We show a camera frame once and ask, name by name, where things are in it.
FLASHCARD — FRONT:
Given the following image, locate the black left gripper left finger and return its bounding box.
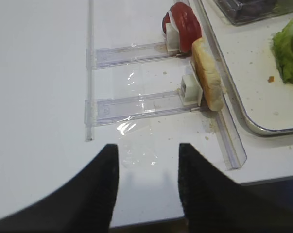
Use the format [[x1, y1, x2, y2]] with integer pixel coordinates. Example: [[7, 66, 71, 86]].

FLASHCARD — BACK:
[[0, 144, 119, 233]]

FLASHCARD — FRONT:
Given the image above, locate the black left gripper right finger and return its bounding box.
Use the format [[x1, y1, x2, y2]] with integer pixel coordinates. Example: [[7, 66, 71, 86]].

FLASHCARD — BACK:
[[178, 143, 293, 233]]

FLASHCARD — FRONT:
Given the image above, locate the white pusher block bread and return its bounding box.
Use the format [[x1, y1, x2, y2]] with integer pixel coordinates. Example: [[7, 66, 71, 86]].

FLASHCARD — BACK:
[[179, 74, 203, 106]]

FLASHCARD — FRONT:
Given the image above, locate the white bread slice upright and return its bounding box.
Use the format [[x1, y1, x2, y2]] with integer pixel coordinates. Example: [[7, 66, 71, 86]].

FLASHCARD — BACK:
[[191, 37, 224, 112]]

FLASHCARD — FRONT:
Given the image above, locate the white pusher block tomato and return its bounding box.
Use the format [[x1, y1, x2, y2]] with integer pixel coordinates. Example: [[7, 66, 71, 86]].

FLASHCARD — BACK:
[[165, 23, 180, 52]]

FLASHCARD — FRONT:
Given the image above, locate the green lettuce pile on tray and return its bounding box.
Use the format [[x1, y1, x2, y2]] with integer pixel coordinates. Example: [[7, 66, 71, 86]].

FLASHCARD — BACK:
[[272, 18, 293, 84]]

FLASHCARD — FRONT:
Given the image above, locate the upright tomato slices stack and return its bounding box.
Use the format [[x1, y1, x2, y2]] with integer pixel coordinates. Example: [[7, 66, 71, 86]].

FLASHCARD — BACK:
[[170, 2, 202, 53]]

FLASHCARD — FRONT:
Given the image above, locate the clear plastic lettuce box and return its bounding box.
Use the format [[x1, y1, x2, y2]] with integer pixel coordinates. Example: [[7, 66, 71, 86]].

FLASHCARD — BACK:
[[214, 0, 293, 25]]

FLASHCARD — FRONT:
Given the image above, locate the clear tape patch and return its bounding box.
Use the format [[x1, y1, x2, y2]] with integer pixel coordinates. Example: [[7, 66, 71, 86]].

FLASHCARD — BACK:
[[117, 119, 158, 169]]

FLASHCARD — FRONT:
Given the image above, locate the clear track lower left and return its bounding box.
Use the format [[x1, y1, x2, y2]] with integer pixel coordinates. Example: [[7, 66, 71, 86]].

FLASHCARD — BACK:
[[85, 90, 207, 127]]

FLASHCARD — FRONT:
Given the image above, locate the clear track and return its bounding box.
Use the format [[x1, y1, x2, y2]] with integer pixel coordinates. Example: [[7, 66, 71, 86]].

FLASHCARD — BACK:
[[86, 42, 181, 70], [85, 90, 207, 127]]

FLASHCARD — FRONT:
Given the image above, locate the white metal serving tray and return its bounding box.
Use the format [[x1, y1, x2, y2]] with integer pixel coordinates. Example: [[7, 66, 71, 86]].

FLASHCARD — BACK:
[[198, 0, 293, 135]]

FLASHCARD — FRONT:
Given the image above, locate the clear track upper left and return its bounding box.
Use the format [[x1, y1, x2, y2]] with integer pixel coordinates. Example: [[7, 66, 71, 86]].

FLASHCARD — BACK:
[[86, 42, 181, 70]]

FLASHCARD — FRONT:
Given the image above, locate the clear left divider rail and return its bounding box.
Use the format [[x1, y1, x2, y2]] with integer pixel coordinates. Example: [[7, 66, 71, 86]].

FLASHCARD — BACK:
[[189, 0, 247, 170]]

